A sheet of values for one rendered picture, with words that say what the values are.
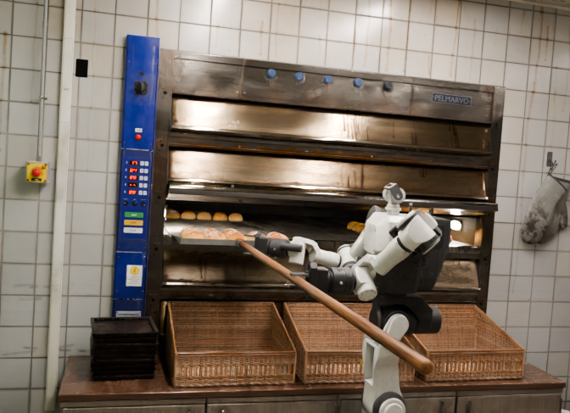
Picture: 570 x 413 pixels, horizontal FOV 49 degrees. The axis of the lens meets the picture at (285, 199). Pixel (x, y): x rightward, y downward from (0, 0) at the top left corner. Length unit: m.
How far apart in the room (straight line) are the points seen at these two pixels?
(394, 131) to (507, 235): 0.93
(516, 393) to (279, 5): 2.29
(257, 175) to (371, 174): 0.64
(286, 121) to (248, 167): 0.31
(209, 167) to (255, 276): 0.61
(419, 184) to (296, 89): 0.87
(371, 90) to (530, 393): 1.75
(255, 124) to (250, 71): 0.27
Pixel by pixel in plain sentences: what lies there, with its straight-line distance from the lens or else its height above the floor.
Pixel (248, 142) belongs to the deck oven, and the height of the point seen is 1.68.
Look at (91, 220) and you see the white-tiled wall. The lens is 3.19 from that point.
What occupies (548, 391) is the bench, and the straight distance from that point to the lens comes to 3.53.
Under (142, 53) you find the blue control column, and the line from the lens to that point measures 3.18.
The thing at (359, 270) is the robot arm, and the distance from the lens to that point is 2.14.
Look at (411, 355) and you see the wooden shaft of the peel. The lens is 1.33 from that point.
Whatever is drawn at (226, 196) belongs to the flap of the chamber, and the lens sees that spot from 3.07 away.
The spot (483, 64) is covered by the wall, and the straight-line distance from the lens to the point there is 3.77.
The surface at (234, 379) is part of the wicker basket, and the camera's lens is 2.89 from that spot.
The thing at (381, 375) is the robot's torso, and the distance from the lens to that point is 2.62.
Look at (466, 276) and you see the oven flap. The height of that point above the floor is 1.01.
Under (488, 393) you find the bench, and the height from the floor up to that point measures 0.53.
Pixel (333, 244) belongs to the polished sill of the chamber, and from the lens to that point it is 3.39.
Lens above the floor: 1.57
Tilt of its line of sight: 3 degrees down
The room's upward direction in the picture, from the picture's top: 4 degrees clockwise
